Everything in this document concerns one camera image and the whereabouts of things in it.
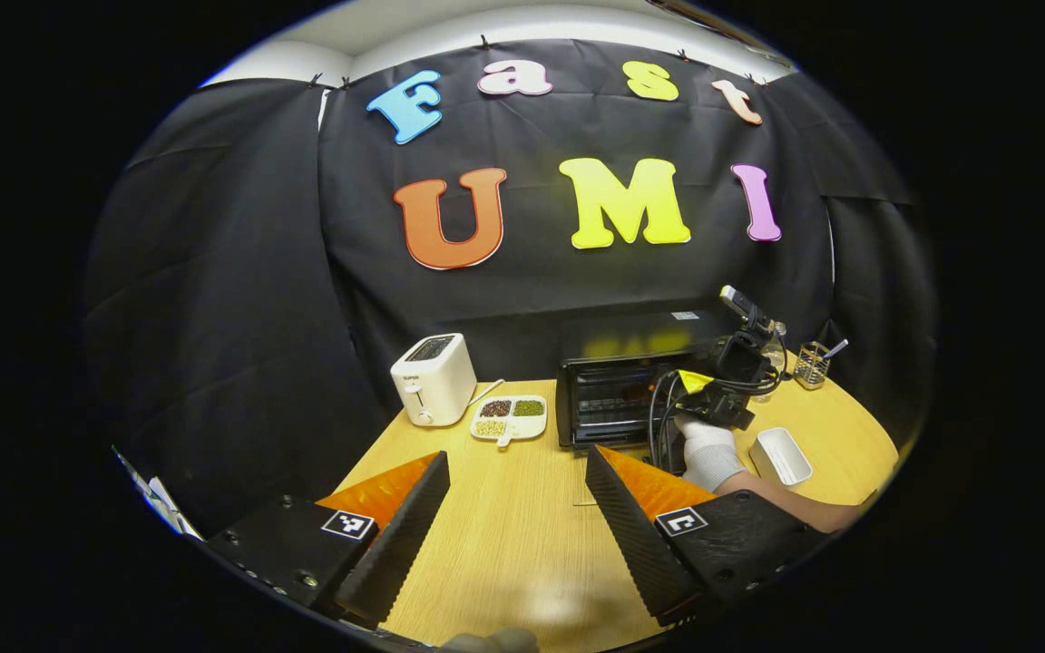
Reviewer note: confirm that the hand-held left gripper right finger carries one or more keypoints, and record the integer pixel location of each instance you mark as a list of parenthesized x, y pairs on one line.
[(636, 544)]

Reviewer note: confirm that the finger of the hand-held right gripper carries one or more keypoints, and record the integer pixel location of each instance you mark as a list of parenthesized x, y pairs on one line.
[(695, 381)]

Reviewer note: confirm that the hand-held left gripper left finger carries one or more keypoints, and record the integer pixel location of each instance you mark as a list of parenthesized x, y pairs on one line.
[(400, 544)]

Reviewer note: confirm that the black electric oven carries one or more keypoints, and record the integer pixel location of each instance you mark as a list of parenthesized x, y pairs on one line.
[(604, 340)]

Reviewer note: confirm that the clear glass bottle yellow label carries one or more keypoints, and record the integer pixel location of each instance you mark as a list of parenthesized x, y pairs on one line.
[(778, 363)]

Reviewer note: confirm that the metal mesh holder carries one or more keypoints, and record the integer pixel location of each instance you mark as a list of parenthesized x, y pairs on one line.
[(811, 367)]

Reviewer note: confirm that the white rectangular dish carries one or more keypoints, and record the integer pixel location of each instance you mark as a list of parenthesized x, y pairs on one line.
[(781, 458)]

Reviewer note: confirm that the white divided dish of beans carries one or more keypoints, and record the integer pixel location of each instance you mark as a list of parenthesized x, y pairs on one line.
[(509, 426)]

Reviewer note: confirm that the white toaster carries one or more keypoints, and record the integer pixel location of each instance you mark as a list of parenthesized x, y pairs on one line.
[(436, 385)]

